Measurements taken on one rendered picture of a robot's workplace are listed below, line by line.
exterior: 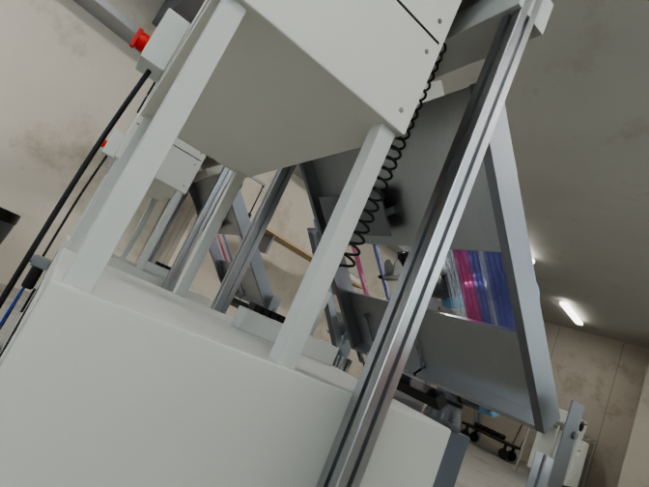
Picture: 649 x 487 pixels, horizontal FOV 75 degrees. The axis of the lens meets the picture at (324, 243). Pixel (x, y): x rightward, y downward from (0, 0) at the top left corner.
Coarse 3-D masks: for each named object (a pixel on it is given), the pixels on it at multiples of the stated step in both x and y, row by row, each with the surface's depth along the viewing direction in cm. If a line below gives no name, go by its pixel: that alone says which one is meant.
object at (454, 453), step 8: (448, 440) 152; (456, 440) 156; (464, 440) 161; (448, 448) 153; (456, 448) 157; (464, 448) 162; (448, 456) 154; (456, 456) 158; (464, 456) 162; (440, 464) 151; (448, 464) 155; (456, 464) 159; (440, 472) 152; (448, 472) 156; (456, 472) 160; (440, 480) 153; (448, 480) 157
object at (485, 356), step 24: (360, 312) 141; (384, 312) 128; (432, 312) 110; (432, 336) 113; (456, 336) 105; (480, 336) 98; (504, 336) 92; (432, 360) 117; (456, 360) 108; (480, 360) 101; (504, 360) 94; (480, 384) 104; (504, 384) 97; (528, 408) 93
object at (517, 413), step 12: (360, 348) 142; (408, 360) 126; (408, 372) 122; (420, 372) 119; (432, 372) 117; (432, 384) 114; (444, 384) 110; (456, 384) 109; (468, 396) 103; (480, 396) 102; (492, 396) 100; (492, 408) 97; (504, 408) 96; (516, 408) 94; (516, 420) 92; (528, 420) 90
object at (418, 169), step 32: (448, 96) 83; (416, 128) 93; (448, 128) 86; (320, 160) 130; (352, 160) 116; (384, 160) 105; (416, 160) 96; (384, 192) 109; (416, 192) 99; (480, 192) 84; (384, 224) 108; (416, 224) 103; (480, 224) 87
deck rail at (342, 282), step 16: (304, 176) 133; (320, 192) 135; (320, 208) 136; (320, 224) 136; (336, 272) 140; (336, 288) 141; (352, 288) 143; (352, 304) 144; (352, 320) 144; (352, 336) 144
